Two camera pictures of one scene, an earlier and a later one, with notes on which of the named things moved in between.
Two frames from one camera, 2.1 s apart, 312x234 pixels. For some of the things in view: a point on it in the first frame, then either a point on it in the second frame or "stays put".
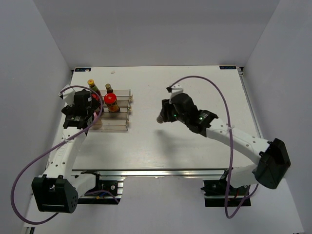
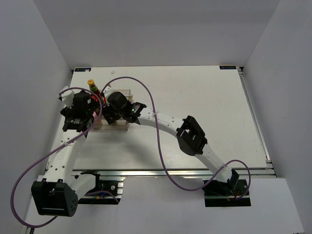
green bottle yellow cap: (90, 82) stays put
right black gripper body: (185, 120) to (116, 115)
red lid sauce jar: (94, 95) stays put
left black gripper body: (94, 105) stays put
